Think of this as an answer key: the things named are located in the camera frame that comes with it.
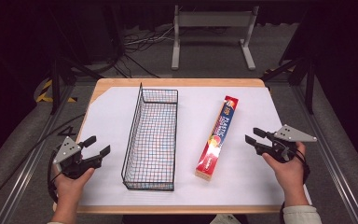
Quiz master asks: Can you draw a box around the black wire basket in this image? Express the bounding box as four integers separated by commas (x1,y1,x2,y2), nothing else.
120,82,180,192

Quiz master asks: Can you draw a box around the aluminium floor rail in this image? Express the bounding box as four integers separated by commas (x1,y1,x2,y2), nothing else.
0,83,76,224
292,83,358,224

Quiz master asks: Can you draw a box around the black tripod stand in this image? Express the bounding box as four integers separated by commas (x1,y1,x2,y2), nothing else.
260,52,318,116
48,46,105,116

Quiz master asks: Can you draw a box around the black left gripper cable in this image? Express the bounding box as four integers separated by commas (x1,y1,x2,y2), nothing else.
47,149,60,203

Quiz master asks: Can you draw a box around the long black floor cable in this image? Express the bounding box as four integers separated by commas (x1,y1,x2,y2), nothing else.
0,113,87,217

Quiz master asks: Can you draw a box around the white table sheet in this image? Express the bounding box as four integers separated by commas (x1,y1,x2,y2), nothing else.
77,86,313,207

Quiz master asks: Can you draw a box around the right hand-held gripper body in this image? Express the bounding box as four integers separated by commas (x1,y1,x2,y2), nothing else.
260,124,318,164

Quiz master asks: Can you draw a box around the red plastic wrap box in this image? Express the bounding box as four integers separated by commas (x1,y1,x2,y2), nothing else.
194,95,240,182

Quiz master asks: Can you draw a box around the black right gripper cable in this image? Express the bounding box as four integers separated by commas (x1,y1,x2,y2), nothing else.
293,148,311,185

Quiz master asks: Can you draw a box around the person's left hand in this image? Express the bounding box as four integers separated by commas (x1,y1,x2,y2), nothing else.
51,163,96,207

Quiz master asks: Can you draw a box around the white metal stand frame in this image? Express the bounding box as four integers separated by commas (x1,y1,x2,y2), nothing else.
171,5,260,72

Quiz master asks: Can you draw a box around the person's right hand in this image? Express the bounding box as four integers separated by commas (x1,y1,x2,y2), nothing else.
261,141,308,207

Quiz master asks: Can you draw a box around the bundle of floor cables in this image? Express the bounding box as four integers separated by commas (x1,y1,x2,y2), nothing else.
105,26,176,78

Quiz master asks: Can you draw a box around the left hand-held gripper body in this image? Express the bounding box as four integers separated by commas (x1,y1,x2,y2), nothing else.
52,135,90,180

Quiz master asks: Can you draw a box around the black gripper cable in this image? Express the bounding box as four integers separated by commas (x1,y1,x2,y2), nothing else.
47,149,60,203
293,148,311,185

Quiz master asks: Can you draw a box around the yellow black hazard tape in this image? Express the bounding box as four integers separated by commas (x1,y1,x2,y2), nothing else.
35,78,78,104

